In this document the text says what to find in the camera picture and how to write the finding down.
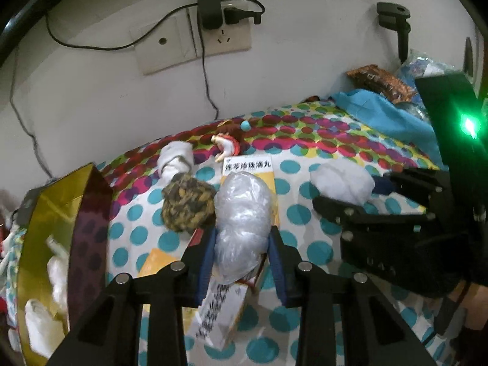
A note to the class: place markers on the brown snack packet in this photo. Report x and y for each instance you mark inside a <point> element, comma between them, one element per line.
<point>381,82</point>

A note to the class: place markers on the black power plug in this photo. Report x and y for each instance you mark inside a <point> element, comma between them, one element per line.
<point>236,14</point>

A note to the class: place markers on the yellow cardboard box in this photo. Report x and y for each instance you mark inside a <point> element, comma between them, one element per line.
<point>164,261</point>

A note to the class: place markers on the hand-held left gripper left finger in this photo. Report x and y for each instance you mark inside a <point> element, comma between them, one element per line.
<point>206,270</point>

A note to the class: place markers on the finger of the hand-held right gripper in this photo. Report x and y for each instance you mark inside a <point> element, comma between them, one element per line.
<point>343,213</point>
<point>415,183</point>

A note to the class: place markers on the beige wall socket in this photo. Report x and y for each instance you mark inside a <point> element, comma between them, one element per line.
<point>228,40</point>

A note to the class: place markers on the black charger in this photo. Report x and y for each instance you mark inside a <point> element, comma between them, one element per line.
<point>209,3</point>

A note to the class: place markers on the clear plastic bag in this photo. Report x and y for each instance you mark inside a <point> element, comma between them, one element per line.
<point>240,217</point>

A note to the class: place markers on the gold storage box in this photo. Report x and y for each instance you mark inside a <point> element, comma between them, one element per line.
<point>91,217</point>

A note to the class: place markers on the white tissue wad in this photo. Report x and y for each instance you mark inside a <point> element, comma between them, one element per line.
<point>339,183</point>

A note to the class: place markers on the yellow medicine box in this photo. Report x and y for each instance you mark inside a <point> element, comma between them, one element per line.
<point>247,166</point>

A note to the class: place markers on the white crumpled cloth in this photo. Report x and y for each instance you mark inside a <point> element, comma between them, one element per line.
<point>42,328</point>
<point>59,274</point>

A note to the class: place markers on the polka dot blanket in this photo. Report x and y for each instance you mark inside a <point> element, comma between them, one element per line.
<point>305,152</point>

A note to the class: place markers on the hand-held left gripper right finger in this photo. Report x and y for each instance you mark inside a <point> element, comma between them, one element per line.
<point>276,270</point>

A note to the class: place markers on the white rolled sock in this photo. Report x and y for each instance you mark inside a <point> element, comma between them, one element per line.
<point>175,158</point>

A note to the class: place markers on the person's right forearm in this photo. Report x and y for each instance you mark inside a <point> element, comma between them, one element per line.
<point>476,305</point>

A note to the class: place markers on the yellow box with printed text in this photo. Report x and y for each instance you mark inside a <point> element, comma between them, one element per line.
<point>223,312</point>

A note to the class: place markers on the blue cloth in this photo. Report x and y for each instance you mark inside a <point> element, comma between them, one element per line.
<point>381,116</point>

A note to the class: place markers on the black wall hook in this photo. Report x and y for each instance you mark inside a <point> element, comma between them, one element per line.
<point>394,13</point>

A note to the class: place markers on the camouflage sock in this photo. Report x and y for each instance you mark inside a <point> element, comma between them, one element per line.
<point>186,202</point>

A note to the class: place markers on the blue patterned plastic bag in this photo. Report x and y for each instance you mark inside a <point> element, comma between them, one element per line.
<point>419,66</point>

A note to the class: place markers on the small doll figurine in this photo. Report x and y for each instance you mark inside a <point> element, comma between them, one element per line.
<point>228,143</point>

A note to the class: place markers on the blank beige wall plate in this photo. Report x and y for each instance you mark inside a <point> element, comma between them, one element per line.
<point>164,45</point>

